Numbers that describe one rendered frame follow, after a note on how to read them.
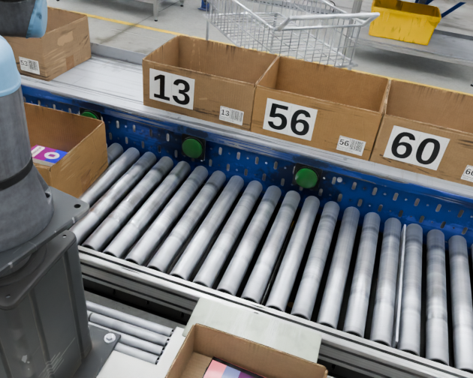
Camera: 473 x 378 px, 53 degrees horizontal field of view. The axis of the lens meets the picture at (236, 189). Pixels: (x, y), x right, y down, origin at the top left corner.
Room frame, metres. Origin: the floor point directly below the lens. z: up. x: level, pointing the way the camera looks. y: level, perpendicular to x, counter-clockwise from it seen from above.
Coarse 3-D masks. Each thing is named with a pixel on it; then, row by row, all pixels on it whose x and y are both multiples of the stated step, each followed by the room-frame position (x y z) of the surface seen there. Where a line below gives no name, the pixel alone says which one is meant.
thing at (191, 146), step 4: (188, 140) 1.35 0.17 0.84; (192, 140) 1.34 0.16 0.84; (196, 140) 1.35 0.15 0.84; (184, 144) 1.35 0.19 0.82; (188, 144) 1.34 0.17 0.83; (192, 144) 1.34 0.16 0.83; (196, 144) 1.34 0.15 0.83; (184, 148) 1.35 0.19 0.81; (188, 148) 1.34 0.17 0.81; (192, 148) 1.34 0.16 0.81; (196, 148) 1.34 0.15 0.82; (200, 148) 1.34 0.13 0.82; (184, 152) 1.35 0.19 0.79; (188, 152) 1.34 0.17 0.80; (192, 152) 1.34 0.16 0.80; (196, 152) 1.34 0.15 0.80; (200, 152) 1.34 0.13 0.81; (188, 156) 1.34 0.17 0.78; (192, 156) 1.34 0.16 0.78; (196, 156) 1.34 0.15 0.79
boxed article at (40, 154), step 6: (36, 150) 1.29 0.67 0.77; (42, 150) 1.29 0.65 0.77; (48, 150) 1.29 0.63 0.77; (54, 150) 1.30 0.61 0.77; (36, 156) 1.25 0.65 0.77; (42, 156) 1.26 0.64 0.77; (48, 156) 1.26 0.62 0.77; (54, 156) 1.26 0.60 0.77; (60, 156) 1.27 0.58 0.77; (36, 162) 1.24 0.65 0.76; (42, 162) 1.23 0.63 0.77; (48, 162) 1.23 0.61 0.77; (54, 162) 1.23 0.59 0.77
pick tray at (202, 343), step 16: (192, 336) 0.60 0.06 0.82; (208, 336) 0.61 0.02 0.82; (224, 336) 0.60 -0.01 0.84; (192, 352) 0.61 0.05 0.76; (208, 352) 0.60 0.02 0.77; (224, 352) 0.60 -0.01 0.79; (240, 352) 0.59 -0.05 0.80; (256, 352) 0.58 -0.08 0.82; (272, 352) 0.57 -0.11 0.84; (176, 368) 0.53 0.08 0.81; (192, 368) 0.57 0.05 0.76; (256, 368) 0.58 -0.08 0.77; (272, 368) 0.57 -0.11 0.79; (288, 368) 0.56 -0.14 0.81; (304, 368) 0.55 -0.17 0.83; (320, 368) 0.55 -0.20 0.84
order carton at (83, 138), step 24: (48, 120) 1.31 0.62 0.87; (72, 120) 1.29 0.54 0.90; (96, 120) 1.27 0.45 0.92; (48, 144) 1.31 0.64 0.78; (72, 144) 1.30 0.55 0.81; (96, 144) 1.21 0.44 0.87; (48, 168) 1.22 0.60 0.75; (72, 168) 1.08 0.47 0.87; (96, 168) 1.20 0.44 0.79; (72, 192) 1.07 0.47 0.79
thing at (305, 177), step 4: (304, 168) 1.25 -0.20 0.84; (300, 172) 1.25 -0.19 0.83; (304, 172) 1.24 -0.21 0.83; (308, 172) 1.24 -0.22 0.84; (312, 172) 1.24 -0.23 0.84; (296, 176) 1.25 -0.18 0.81; (300, 176) 1.24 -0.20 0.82; (304, 176) 1.24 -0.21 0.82; (308, 176) 1.24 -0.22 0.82; (312, 176) 1.23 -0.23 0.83; (316, 176) 1.24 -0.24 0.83; (296, 180) 1.25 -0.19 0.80; (300, 180) 1.24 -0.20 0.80; (304, 180) 1.24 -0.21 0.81; (308, 180) 1.24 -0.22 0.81; (312, 180) 1.23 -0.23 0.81; (316, 180) 1.23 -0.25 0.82; (300, 184) 1.24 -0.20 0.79; (304, 184) 1.24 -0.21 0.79; (308, 184) 1.24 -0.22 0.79; (312, 184) 1.23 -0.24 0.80
